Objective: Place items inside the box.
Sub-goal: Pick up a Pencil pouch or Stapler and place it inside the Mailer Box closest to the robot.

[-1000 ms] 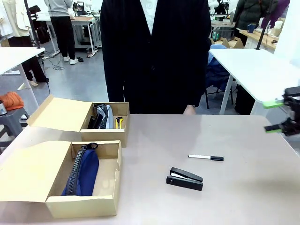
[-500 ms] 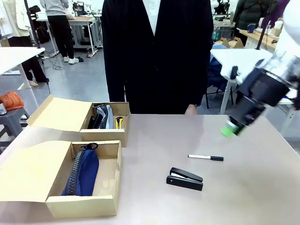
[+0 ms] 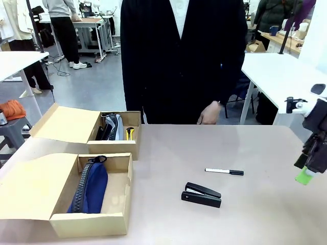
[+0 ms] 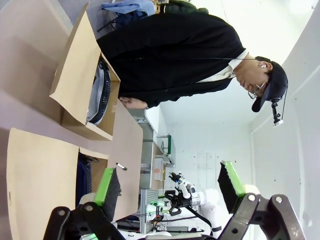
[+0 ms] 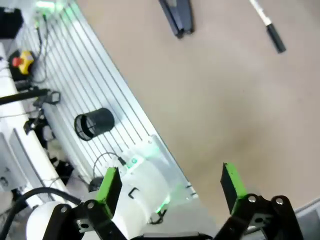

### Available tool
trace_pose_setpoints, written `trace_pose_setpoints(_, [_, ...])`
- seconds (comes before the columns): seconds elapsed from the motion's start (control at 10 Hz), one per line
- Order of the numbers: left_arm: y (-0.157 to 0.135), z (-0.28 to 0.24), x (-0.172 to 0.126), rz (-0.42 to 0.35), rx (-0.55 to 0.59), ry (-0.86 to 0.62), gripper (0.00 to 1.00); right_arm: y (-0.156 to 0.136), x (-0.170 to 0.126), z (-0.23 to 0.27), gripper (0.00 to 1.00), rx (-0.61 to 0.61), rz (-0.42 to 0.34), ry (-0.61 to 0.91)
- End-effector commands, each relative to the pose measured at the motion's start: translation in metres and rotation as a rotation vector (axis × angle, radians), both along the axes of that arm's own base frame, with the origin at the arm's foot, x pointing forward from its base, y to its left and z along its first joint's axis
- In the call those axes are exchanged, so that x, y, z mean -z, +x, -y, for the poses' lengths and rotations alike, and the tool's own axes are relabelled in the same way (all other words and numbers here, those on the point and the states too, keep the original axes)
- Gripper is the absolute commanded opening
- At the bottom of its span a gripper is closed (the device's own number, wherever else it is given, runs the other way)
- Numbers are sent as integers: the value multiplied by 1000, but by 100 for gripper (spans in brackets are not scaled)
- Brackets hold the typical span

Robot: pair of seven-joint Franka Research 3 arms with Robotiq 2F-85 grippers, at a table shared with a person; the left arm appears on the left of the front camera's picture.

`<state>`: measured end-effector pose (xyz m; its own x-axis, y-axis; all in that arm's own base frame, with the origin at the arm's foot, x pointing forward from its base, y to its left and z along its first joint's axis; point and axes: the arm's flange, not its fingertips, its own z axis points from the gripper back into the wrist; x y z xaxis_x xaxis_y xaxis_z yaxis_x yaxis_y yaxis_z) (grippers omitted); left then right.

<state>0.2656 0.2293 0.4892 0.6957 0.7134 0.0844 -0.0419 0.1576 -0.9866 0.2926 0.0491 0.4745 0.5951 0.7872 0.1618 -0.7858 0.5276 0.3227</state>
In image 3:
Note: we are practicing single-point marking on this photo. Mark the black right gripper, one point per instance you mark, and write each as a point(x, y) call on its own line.
point(318, 117)

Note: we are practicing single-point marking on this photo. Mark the yellow utility knife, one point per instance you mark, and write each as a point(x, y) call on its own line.
point(129, 133)

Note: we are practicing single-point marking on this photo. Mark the grey zipper pencil case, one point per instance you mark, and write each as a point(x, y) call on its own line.
point(115, 126)

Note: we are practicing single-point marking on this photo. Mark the black stapler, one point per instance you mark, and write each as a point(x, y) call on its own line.
point(201, 196)
point(103, 132)

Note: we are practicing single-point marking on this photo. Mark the blue zipper pencil case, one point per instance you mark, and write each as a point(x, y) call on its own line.
point(90, 189)

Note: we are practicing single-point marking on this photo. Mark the person's left forearm black sleeve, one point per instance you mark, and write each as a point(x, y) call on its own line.
point(231, 84)

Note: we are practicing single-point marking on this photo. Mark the person's right forearm black sleeve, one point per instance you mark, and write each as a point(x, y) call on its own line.
point(132, 94)

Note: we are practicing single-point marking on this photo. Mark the small background cardboard box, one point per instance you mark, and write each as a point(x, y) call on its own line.
point(255, 46)

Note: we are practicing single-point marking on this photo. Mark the small open cardboard box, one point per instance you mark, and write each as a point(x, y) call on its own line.
point(69, 123)

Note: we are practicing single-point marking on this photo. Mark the large open cardboard box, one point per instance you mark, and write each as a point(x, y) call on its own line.
point(33, 189)

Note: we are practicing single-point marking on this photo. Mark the person's left hand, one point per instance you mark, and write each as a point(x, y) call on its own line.
point(209, 114)

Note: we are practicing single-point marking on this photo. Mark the white marker with black cap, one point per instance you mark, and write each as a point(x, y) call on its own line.
point(224, 171)

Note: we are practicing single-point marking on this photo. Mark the white side table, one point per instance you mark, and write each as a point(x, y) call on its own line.
point(18, 63)
point(278, 76)

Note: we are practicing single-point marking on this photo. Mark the dark chair with metal legs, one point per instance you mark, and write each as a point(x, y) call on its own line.
point(242, 89)

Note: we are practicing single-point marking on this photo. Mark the wooden bench top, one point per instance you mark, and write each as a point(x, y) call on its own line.
point(283, 40)

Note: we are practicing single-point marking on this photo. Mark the black stand pole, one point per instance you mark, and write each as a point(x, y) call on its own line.
point(285, 33)

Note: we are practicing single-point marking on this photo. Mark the blue mug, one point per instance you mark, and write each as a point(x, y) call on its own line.
point(274, 30)

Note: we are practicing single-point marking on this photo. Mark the person in purple garment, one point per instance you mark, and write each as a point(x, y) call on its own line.
point(300, 12)

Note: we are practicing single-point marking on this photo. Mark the person in dark puffer jacket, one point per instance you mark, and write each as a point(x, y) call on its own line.
point(273, 15)

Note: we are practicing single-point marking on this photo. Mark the person in black cardigan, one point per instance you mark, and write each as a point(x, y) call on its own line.
point(178, 63)

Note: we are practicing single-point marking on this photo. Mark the wood top workbench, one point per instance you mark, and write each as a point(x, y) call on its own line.
point(89, 25)

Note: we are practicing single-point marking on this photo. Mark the person in grey hoodie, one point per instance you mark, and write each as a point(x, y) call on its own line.
point(65, 28)

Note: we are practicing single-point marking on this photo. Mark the grey stool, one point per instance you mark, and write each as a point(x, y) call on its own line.
point(12, 132)

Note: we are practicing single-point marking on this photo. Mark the orange cloth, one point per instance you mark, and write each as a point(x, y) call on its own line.
point(14, 109)

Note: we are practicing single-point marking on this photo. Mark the black tripod pole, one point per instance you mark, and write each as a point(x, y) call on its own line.
point(34, 23)

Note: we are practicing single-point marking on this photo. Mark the metallic can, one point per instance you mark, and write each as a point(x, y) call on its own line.
point(2, 118)

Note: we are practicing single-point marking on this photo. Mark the person in white coat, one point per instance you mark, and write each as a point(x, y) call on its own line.
point(18, 20)

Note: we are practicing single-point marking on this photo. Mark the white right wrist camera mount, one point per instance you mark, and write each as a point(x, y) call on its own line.
point(299, 105)

